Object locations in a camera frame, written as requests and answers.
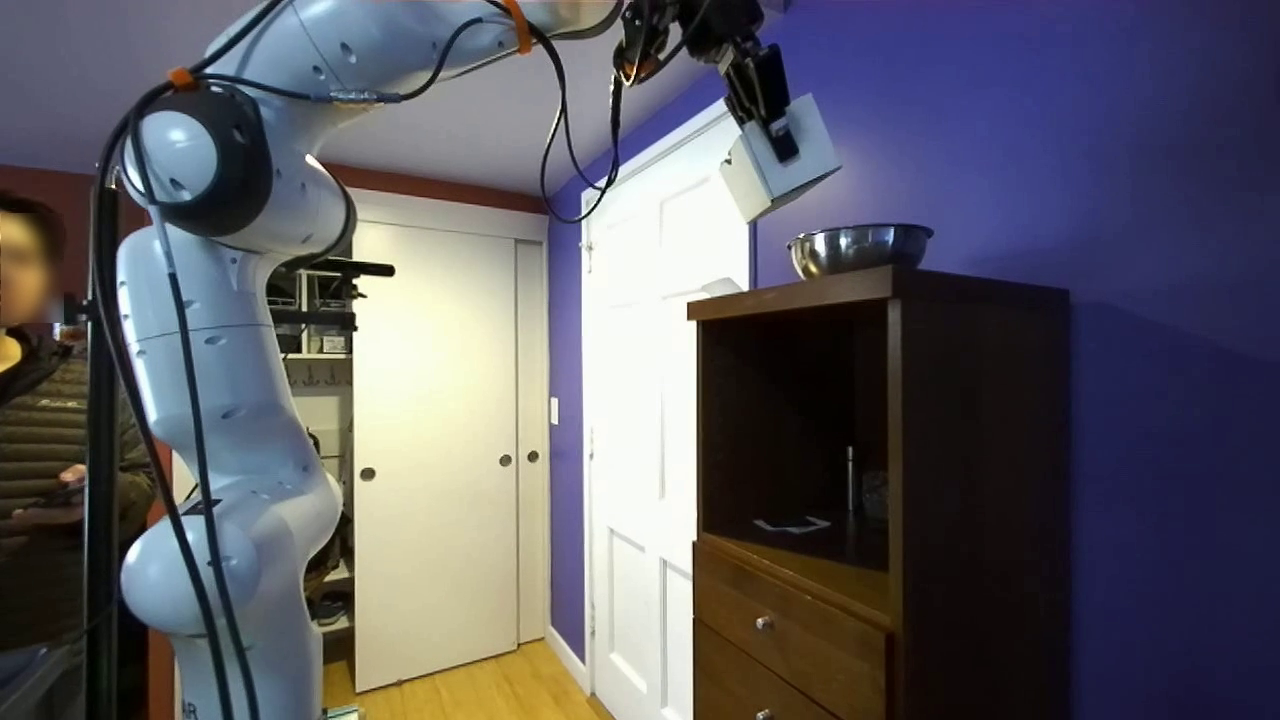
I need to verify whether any white closet door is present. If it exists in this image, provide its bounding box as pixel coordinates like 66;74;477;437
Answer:
352;192;549;690

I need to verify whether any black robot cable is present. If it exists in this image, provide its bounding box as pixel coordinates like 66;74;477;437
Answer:
88;0;630;720

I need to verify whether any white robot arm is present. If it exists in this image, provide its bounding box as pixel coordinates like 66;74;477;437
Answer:
113;0;783;720

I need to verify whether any black tripod pole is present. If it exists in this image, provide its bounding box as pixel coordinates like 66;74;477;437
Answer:
85;189;118;720

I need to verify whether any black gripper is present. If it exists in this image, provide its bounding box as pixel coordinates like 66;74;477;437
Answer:
610;0;798;160

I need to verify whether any silver metal bowl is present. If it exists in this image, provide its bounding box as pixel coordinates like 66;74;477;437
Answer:
789;223;931;280

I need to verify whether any dark wooden shelf cabinet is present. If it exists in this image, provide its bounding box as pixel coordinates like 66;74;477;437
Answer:
687;266;1071;720

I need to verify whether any white panel door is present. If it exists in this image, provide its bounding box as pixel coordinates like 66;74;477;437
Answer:
581;109;746;720

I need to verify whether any person in striped sweater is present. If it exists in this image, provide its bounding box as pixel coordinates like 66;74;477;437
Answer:
0;182;158;720

